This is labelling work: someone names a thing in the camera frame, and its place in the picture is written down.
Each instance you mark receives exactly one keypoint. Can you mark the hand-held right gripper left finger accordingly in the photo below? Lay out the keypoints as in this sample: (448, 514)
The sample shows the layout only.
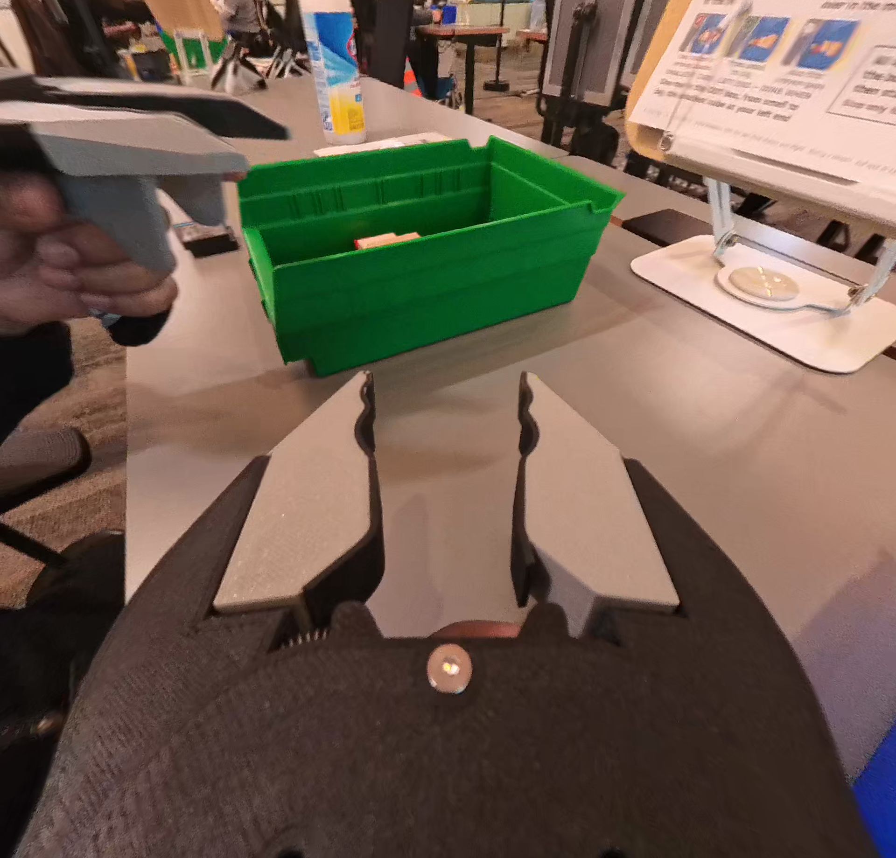
(301, 522)

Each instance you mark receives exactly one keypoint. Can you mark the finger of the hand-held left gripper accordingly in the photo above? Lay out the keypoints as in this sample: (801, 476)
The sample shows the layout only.
(175, 113)
(140, 144)

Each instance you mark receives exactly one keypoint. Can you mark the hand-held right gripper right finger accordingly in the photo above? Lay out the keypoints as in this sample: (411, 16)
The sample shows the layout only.
(595, 522)

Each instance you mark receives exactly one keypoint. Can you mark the green plastic bin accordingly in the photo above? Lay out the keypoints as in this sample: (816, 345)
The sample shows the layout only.
(420, 312)

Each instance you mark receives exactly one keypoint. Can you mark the large wooden cube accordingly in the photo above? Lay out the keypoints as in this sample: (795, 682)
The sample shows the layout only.
(388, 240)

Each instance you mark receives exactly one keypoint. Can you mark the blue plastic bin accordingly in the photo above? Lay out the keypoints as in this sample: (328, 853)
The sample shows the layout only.
(878, 802)

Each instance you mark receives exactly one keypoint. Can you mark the grey desk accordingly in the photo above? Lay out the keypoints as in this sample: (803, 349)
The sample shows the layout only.
(700, 452)

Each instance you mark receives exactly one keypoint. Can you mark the person's left hand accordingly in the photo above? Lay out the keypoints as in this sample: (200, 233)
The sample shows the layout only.
(63, 277)

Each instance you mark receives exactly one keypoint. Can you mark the wipes canister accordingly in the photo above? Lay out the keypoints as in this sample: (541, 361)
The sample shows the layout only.
(336, 67)

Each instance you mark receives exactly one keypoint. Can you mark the white paper sheet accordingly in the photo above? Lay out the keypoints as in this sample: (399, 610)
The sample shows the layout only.
(378, 143)

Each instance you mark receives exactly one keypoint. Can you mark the orange traffic cone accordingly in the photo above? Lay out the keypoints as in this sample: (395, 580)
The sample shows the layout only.
(413, 78)

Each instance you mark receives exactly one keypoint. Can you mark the wooden document stand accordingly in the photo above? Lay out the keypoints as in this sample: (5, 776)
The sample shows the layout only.
(805, 326)

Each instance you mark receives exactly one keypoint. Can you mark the black phone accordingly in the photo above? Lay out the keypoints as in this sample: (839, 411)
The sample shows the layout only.
(665, 228)

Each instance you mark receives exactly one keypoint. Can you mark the printed instruction sheet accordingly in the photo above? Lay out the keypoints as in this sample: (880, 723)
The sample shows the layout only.
(770, 67)

